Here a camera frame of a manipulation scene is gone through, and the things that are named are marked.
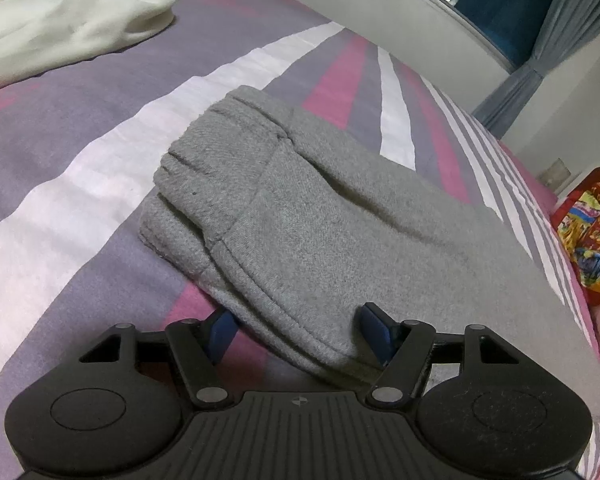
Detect grey pants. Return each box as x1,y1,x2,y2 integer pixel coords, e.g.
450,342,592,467
139,85,600,418

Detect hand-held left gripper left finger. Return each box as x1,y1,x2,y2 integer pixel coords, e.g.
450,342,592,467
79,307,240,407

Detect grey curtain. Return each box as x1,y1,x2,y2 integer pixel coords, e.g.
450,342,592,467
471,0,600,141

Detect white garment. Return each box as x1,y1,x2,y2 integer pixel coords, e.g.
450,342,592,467
0,0,183,96

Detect wall socket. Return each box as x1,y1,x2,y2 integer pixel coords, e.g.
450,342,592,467
539,158,572,192

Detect colourful red yellow printed blanket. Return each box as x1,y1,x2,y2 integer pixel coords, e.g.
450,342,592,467
550,165,600,311

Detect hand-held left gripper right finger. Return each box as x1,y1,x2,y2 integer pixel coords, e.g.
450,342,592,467
357,302,523,406

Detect striped pink grey bed sheet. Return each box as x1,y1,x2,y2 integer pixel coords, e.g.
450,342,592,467
0,0,600,480

